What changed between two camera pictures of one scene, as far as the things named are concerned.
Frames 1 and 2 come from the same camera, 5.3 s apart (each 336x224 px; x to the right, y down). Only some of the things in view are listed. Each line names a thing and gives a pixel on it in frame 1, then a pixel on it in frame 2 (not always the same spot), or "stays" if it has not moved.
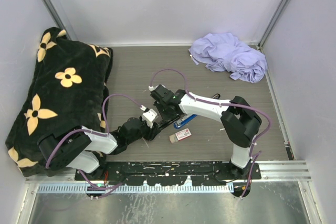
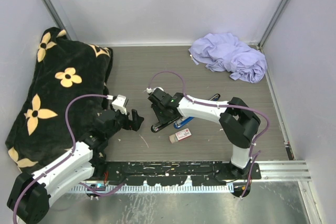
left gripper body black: x=145 y=131 → x=119 y=119
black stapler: x=173 y=118 stays
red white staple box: x=180 y=136 stays
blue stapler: x=181 y=123 stays
